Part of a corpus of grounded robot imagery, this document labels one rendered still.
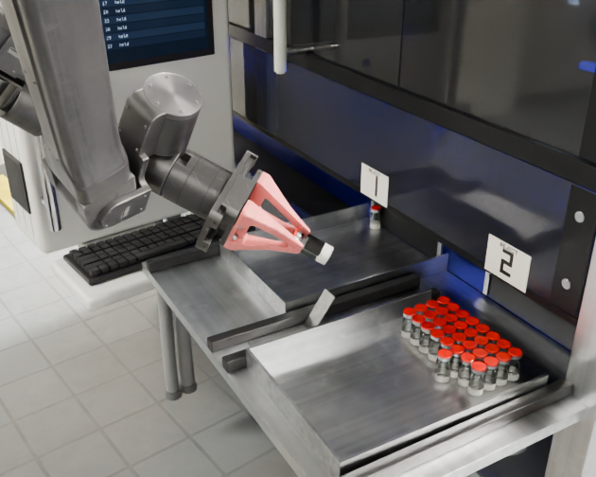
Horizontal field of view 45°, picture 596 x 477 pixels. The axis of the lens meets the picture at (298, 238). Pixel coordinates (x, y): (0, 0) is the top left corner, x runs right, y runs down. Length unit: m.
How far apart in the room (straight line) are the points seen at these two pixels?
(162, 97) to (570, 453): 0.78
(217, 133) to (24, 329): 1.43
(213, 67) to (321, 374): 0.85
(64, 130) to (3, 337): 2.33
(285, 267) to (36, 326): 1.71
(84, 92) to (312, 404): 0.59
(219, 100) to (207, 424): 1.07
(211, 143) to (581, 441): 1.04
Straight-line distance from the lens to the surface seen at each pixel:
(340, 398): 1.02
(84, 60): 0.54
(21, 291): 3.15
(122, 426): 2.36
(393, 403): 1.02
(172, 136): 0.70
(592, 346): 1.04
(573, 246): 1.01
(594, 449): 1.13
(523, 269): 1.08
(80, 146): 0.61
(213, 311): 1.21
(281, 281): 1.28
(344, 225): 1.48
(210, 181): 0.73
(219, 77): 1.69
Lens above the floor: 1.54
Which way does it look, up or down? 27 degrees down
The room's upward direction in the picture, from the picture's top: straight up
